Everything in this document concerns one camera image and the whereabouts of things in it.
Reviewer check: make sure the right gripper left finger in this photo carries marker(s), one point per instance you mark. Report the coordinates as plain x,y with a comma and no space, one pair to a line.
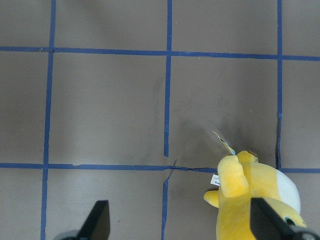
97,225

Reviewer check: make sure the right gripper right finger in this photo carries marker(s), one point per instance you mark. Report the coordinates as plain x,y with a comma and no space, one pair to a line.
266,224

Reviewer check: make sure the yellow plush toy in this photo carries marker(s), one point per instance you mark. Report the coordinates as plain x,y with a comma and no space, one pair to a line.
240,178

